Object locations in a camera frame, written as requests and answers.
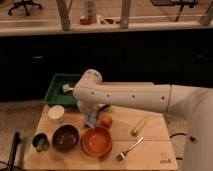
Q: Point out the silver metal fork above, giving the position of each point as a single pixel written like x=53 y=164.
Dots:
x=122 y=155

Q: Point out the red and white object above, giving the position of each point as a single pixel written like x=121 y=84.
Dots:
x=89 y=16

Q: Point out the green plastic tray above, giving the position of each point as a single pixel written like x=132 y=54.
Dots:
x=55 y=94

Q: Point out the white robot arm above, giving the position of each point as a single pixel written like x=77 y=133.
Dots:
x=194 y=103

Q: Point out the black office chair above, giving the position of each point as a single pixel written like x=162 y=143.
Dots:
x=25 y=4
x=171 y=3

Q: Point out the white round container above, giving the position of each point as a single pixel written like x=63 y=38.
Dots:
x=56 y=113

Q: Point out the small orange fruit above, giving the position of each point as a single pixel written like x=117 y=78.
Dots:
x=106 y=121

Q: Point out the black office chair left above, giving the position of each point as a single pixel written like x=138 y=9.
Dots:
x=25 y=4

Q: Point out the black stand at left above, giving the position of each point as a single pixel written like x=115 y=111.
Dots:
x=10 y=164

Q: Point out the white-handled utensil in tray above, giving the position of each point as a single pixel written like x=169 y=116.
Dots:
x=67 y=88

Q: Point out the purple bowl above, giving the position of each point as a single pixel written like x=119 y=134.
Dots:
x=65 y=138

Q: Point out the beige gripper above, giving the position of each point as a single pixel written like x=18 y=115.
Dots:
x=90 y=118

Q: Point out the light blue towel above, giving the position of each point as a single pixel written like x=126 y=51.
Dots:
x=89 y=125

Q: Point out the dark green cup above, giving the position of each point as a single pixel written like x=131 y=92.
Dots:
x=40 y=142

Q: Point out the orange bowl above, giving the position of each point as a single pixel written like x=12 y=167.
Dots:
x=96 y=142

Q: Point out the black office chair right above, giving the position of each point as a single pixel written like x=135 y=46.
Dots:
x=171 y=3

